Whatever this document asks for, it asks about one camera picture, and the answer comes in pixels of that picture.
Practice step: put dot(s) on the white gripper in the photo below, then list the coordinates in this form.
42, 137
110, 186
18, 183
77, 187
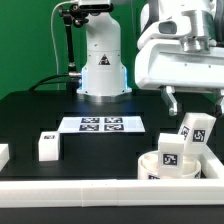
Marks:
162, 62

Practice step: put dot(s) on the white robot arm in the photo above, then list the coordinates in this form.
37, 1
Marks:
197, 24

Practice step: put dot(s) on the white sheet with tags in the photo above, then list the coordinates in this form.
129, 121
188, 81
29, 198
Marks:
105, 124

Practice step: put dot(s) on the white block at left edge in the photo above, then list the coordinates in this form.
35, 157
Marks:
4, 155

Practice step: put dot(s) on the white obstacle wall frame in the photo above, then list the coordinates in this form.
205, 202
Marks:
87, 193

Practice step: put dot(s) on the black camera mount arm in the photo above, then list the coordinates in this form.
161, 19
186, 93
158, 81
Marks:
73, 17

